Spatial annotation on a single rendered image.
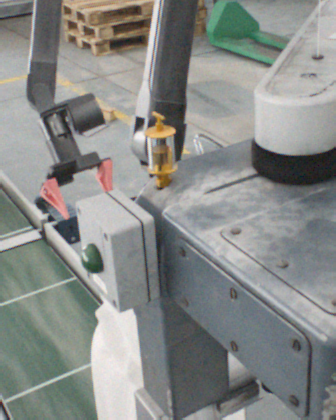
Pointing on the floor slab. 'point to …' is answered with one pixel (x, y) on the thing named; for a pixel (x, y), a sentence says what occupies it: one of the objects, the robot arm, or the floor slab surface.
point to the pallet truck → (222, 26)
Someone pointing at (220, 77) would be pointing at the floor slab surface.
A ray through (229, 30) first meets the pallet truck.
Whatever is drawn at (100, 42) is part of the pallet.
